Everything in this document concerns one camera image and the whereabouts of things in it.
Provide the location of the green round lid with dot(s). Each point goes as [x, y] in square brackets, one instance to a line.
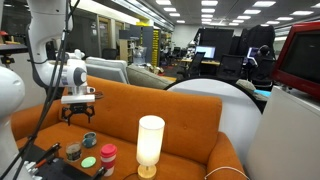
[88, 162]

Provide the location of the orange fabric sofa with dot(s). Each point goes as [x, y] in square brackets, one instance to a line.
[133, 106]

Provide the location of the white grey chair back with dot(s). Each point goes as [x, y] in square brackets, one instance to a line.
[106, 70]

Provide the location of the white round panel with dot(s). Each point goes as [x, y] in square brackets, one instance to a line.
[233, 113]

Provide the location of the lit computer monitor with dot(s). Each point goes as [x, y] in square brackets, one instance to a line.
[251, 52]
[205, 51]

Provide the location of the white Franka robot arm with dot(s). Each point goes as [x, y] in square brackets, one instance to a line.
[46, 26]

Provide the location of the clear glass jar bottle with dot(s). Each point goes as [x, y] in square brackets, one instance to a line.
[73, 152]

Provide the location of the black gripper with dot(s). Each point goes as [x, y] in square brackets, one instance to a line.
[78, 108]

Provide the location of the white cabinet under monitor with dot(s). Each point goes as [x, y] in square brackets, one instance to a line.
[286, 140]

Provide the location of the white device on desk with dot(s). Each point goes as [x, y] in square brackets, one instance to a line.
[79, 53]

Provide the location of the grey storage cabinet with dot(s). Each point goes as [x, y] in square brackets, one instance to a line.
[146, 36]

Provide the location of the black optical breadboard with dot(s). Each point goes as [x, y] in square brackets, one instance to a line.
[63, 170]

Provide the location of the blue ceramic cup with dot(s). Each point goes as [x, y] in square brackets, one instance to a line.
[89, 140]

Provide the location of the red lidded striped cup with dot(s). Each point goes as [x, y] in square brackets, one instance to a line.
[108, 160]

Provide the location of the yellow storage shelf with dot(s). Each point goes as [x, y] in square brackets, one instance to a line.
[155, 46]

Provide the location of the red framed monitor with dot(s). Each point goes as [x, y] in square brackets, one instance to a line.
[300, 56]

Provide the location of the grey fabric sofa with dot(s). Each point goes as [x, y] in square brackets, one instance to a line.
[146, 78]

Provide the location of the white shade table lamp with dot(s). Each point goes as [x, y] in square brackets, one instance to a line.
[150, 140]

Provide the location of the white wrist mount plate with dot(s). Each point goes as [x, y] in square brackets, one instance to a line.
[78, 99]

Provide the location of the black partition panel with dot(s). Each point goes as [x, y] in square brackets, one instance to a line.
[258, 35]
[218, 38]

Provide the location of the seated person with headphones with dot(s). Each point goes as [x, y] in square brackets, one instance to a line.
[263, 58]

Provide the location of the wooden shelf unit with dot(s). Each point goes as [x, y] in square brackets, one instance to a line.
[124, 50]

